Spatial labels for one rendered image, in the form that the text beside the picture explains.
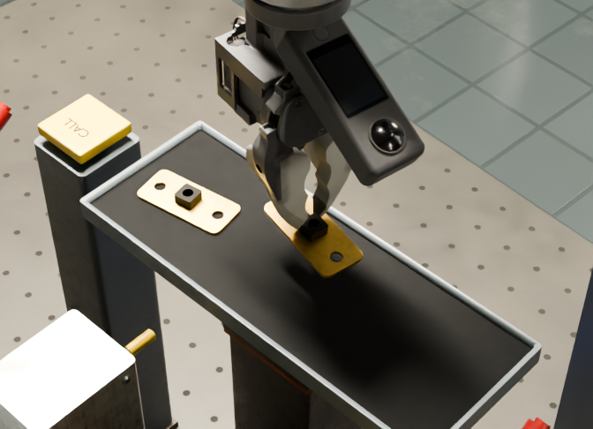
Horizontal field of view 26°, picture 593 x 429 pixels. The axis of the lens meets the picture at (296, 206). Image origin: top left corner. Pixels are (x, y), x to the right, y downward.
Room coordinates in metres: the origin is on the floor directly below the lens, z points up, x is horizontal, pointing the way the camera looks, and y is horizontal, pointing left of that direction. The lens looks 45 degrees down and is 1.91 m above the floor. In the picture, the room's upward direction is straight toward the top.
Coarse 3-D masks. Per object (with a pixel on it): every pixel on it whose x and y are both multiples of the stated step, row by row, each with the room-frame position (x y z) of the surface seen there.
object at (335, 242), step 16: (272, 208) 0.70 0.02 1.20; (288, 224) 0.69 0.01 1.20; (304, 224) 0.68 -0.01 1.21; (320, 224) 0.68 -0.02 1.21; (304, 240) 0.67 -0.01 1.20; (320, 240) 0.67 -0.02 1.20; (336, 240) 0.67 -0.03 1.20; (304, 256) 0.66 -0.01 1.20; (320, 256) 0.66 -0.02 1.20; (352, 256) 0.66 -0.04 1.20; (320, 272) 0.64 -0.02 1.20; (336, 272) 0.64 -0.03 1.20
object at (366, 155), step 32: (288, 32) 0.67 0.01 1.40; (320, 32) 0.68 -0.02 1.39; (288, 64) 0.67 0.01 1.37; (320, 64) 0.66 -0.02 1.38; (352, 64) 0.66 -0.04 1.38; (320, 96) 0.64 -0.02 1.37; (352, 96) 0.64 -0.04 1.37; (384, 96) 0.65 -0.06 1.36; (352, 128) 0.62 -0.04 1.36; (384, 128) 0.62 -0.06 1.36; (352, 160) 0.61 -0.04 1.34; (384, 160) 0.60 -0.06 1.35; (416, 160) 0.62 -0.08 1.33
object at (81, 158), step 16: (64, 112) 0.87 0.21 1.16; (80, 112) 0.87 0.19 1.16; (96, 112) 0.87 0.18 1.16; (112, 112) 0.87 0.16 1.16; (48, 128) 0.84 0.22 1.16; (64, 128) 0.84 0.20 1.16; (80, 128) 0.84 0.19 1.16; (96, 128) 0.84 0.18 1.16; (112, 128) 0.84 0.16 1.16; (128, 128) 0.85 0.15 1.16; (64, 144) 0.82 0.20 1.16; (80, 144) 0.82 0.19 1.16; (96, 144) 0.82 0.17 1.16; (112, 144) 0.84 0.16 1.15; (80, 160) 0.81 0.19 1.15
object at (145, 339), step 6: (150, 330) 0.74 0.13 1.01; (144, 336) 0.74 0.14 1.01; (150, 336) 0.74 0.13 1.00; (132, 342) 0.73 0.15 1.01; (138, 342) 0.73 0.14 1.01; (144, 342) 0.73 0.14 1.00; (150, 342) 0.73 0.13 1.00; (126, 348) 0.72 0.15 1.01; (132, 348) 0.72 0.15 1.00; (138, 348) 0.72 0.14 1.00; (132, 354) 0.72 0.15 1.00
